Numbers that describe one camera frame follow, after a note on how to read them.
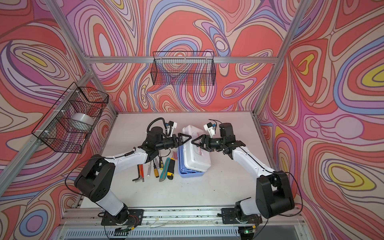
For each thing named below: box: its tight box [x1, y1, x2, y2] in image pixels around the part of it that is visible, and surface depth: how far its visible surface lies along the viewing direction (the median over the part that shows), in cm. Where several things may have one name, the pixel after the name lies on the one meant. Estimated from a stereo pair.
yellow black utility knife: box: [167, 157, 176, 180], surface depth 90 cm
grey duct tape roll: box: [71, 112, 95, 126], surface depth 75 cm
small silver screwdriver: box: [147, 162, 152, 178], surface depth 90 cm
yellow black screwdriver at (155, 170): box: [153, 159, 159, 178], surface depth 90 cm
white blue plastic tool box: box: [177, 125, 212, 178], surface depth 80 cm
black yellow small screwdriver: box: [159, 157, 164, 170], surface depth 92 cm
